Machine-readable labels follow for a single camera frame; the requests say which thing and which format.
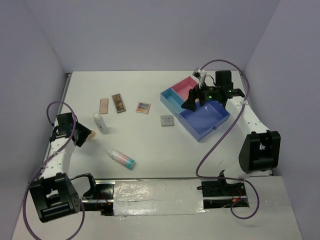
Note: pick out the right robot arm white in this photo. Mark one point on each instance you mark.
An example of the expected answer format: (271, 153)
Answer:
(261, 147)

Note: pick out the pink rectangular makeup palette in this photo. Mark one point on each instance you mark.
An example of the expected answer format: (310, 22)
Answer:
(104, 106)

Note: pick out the brown eyeshadow palette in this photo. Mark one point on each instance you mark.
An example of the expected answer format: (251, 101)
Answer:
(118, 103)

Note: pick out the clear silver pan palette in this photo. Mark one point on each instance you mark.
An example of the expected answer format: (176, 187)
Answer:
(167, 121)

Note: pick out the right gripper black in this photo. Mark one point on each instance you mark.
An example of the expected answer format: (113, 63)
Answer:
(194, 93)

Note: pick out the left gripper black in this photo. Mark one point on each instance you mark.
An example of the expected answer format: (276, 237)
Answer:
(85, 131)

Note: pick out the white taped cover sheet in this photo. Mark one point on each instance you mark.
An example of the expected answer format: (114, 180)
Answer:
(157, 198)

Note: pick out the colourful glitter eyeshadow palette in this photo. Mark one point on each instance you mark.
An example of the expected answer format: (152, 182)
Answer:
(143, 107)

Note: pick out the pink teal spray bottle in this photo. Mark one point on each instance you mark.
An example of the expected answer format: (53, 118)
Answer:
(121, 158)

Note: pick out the white clear-cap bottle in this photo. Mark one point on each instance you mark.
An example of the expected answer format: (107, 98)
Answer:
(100, 123)

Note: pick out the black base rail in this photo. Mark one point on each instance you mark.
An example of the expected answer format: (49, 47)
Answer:
(216, 195)

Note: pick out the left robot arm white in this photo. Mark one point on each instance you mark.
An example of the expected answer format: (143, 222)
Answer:
(53, 193)

